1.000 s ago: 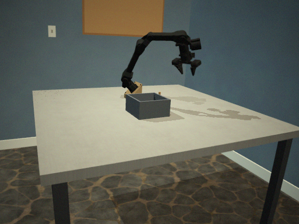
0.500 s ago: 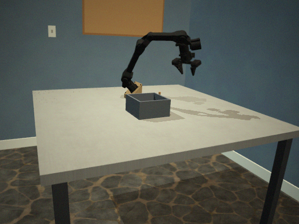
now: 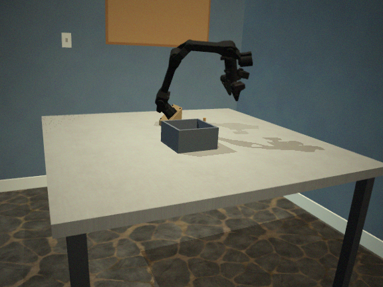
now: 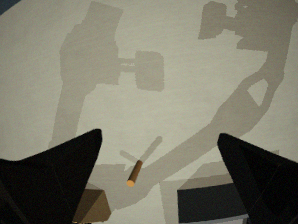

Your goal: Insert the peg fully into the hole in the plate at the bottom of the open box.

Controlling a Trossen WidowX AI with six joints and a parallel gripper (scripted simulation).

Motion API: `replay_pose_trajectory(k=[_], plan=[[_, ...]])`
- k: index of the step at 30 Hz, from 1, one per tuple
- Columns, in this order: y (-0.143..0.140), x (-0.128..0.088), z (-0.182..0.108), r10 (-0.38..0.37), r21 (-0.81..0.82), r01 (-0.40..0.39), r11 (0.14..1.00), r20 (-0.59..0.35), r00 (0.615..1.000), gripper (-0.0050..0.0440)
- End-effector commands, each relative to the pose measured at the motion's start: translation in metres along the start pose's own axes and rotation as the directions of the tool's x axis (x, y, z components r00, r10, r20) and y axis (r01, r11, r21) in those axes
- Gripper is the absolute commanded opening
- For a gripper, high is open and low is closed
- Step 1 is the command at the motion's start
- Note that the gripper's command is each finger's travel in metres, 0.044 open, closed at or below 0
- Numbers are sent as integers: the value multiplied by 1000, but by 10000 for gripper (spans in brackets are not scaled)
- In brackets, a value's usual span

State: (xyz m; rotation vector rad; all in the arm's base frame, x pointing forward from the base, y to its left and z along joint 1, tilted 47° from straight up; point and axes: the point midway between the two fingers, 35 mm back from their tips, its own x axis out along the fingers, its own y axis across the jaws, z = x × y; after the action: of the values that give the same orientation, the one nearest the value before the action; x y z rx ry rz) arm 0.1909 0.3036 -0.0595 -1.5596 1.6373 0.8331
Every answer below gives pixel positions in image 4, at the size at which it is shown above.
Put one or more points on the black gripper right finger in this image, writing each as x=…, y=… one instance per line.
x=266, y=182

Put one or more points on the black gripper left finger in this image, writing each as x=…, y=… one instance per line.
x=46, y=188

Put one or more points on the dark grey open box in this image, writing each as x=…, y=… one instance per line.
x=210, y=205

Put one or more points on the brown wooden peg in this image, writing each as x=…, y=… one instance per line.
x=133, y=176

